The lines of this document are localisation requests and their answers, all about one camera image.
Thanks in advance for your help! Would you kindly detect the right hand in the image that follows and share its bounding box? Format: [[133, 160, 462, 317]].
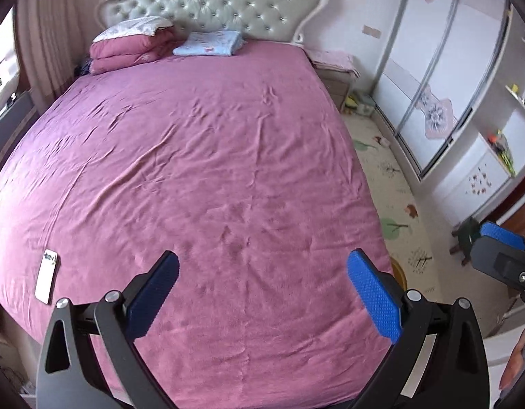
[[499, 329, 525, 391]]

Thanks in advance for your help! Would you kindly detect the green round stool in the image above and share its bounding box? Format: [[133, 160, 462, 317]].
[[449, 217, 481, 266]]

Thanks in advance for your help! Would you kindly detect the white shelf cabinet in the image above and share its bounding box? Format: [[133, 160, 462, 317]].
[[430, 7, 525, 226]]

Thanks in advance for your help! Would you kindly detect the cartoon tree play mat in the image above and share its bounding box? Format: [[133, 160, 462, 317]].
[[342, 114, 442, 301]]

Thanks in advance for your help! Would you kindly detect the white remote control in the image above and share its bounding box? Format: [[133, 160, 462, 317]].
[[35, 249, 59, 305]]

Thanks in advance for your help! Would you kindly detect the small toy on mat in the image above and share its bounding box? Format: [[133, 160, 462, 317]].
[[373, 136, 390, 148]]

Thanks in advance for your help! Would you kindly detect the white storage box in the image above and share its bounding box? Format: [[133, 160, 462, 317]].
[[354, 93, 375, 117]]

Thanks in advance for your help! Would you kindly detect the white sliding wardrobe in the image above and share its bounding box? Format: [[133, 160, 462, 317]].
[[373, 0, 508, 177]]

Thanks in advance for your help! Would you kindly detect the pink bed sheet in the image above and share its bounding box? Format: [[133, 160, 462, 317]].
[[0, 41, 390, 408]]

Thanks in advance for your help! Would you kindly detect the tufted grey headboard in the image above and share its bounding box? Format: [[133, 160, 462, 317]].
[[95, 0, 329, 46]]

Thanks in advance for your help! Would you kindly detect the folded pink quilt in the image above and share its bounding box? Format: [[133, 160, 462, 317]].
[[89, 27, 174, 75]]

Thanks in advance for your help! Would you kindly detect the folded light blue blanket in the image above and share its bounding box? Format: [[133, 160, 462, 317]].
[[173, 31, 244, 56]]

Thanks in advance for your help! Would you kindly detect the brown curtain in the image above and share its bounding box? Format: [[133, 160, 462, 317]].
[[14, 0, 85, 113]]

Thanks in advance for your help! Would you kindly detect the white pillow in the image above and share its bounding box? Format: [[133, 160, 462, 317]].
[[92, 16, 174, 43]]

